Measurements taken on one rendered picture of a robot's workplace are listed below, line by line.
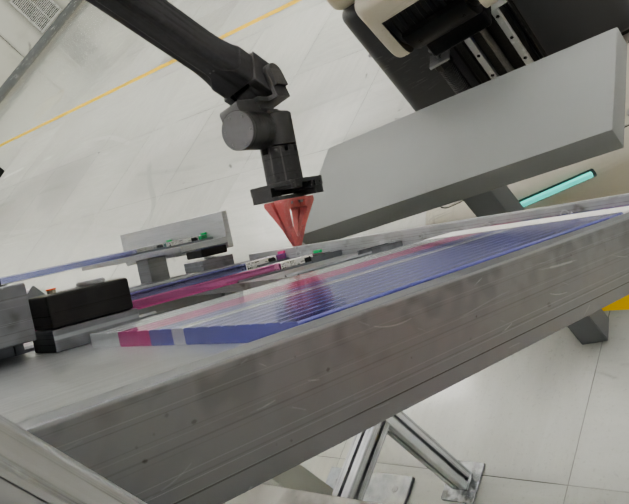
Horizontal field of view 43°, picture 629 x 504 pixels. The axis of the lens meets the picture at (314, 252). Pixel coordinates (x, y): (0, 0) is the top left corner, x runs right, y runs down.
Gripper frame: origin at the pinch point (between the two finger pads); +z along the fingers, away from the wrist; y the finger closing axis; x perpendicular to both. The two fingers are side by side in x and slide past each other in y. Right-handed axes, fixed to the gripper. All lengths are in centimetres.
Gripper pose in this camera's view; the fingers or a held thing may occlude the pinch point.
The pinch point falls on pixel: (296, 240)
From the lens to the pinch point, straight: 122.0
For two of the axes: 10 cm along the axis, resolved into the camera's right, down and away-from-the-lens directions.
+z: 1.9, 9.8, 0.5
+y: 6.9, -1.0, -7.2
